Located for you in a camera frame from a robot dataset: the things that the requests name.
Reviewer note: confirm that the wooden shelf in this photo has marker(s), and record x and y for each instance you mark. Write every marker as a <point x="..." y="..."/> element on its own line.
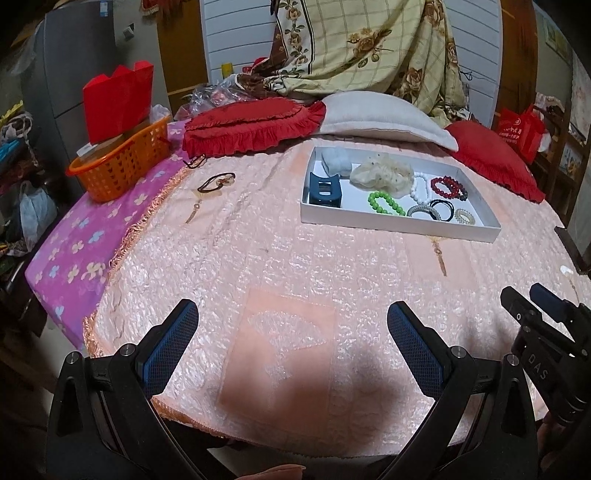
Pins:
<point x="568" y="147"/>

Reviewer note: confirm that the person's left hand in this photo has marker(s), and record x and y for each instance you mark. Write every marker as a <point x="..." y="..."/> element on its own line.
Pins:
<point x="277" y="473"/>

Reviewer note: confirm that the white shallow box tray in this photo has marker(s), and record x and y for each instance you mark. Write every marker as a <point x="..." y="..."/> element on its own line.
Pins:
<point x="358" y="207"/>

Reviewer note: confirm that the red knot wall decoration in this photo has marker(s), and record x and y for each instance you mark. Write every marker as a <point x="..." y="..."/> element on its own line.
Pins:
<point x="157" y="4"/>

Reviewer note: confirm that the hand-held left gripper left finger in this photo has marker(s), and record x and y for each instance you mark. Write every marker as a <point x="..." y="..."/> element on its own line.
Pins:
<point x="171" y="344"/>

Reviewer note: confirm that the red shopping bag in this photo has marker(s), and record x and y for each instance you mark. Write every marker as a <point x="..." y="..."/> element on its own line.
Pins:
<point x="519" y="134"/>

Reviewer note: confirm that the red paper bag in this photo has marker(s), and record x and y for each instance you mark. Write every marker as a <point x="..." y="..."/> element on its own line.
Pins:
<point x="117" y="106"/>

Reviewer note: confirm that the small pale scrap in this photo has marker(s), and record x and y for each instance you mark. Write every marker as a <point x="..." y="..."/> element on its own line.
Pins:
<point x="566" y="270"/>

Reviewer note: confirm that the peach embossed bedspread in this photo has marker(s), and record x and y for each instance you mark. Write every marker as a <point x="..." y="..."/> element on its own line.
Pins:
<point x="277" y="258"/>

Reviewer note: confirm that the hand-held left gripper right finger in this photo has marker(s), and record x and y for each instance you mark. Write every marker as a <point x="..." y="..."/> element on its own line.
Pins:
<point x="413" y="346"/>

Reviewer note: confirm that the large red ruffled pillow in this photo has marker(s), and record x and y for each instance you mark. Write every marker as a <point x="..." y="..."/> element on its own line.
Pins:
<point x="489" y="157"/>

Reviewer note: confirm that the grey plastic bag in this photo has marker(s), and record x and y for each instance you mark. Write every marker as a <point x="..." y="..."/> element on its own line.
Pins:
<point x="37" y="212"/>

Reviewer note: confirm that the blue hair claw clip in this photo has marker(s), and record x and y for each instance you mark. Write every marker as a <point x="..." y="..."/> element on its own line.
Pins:
<point x="318" y="196"/>

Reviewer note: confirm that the black hair clip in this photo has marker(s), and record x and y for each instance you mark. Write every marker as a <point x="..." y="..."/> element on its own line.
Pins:
<point x="196" y="161"/>

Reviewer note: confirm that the dark flat object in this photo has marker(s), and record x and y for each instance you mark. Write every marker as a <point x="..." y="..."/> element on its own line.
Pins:
<point x="577" y="249"/>

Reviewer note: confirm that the yellow bottle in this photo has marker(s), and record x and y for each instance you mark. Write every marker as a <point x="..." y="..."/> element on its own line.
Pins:
<point x="226" y="70"/>

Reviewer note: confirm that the orange plastic basket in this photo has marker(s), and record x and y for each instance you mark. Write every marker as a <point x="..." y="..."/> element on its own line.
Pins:
<point x="120" y="170"/>

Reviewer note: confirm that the small red ruffled pillow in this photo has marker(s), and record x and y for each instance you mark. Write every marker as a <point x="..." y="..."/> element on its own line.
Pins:
<point x="249" y="124"/>

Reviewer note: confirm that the floral checked quilt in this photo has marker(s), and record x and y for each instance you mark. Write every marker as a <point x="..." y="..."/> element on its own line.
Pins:
<point x="369" y="46"/>

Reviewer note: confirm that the clear plastic bags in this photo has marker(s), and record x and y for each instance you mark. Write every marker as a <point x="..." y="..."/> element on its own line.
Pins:
<point x="217" y="94"/>

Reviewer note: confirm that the pink floral sheet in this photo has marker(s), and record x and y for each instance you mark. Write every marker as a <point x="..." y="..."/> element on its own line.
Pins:
<point x="92" y="240"/>

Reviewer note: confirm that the white plastic bag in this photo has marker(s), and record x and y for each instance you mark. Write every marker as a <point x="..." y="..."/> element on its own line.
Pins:
<point x="159" y="113"/>

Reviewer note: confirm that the grey refrigerator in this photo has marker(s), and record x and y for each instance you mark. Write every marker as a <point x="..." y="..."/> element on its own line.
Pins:
<point x="69" y="55"/>

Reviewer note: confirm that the cream dotted scrunchie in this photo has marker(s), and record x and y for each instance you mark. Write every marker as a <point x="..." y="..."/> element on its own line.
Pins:
<point x="378" y="177"/>

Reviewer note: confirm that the brown wooden door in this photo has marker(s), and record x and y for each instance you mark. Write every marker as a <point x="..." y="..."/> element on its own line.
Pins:
<point x="180" y="55"/>

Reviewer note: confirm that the white pillow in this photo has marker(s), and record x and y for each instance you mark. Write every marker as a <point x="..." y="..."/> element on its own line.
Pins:
<point x="383" y="115"/>

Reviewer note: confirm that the pile of clothes and bags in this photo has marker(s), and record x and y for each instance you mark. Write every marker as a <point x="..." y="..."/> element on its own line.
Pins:
<point x="14" y="138"/>

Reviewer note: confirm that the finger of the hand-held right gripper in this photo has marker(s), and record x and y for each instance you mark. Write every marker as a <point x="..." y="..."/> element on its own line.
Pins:
<point x="516" y="303"/>
<point x="549" y="304"/>

